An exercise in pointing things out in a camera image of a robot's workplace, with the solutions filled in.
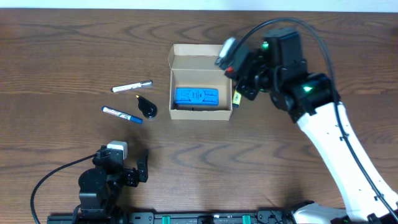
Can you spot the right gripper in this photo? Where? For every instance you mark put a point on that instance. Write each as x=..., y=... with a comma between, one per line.
x=245, y=91

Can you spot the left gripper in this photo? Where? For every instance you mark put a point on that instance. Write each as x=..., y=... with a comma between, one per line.
x=132, y=177

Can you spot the yellow highlighter pen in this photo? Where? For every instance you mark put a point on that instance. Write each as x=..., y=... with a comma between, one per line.
x=236, y=99

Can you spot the black correction tape dispenser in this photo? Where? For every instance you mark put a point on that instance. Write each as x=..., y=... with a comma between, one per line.
x=148, y=109

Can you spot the blue capped whiteboard marker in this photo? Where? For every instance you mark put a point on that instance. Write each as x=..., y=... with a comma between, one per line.
x=122, y=115

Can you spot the blue plastic ribbed block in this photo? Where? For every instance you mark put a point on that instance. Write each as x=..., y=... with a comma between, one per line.
x=196, y=96

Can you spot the black capped whiteboard marker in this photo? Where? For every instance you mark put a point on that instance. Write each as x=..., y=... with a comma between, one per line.
x=131, y=86

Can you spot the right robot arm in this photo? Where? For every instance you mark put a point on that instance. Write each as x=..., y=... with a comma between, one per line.
x=279, y=68

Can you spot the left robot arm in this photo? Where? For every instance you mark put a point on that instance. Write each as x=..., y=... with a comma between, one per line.
x=101, y=186

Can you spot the open cardboard box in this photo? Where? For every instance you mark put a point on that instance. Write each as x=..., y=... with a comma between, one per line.
x=193, y=66

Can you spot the black aluminium mounting rail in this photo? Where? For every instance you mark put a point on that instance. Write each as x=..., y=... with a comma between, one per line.
x=262, y=216

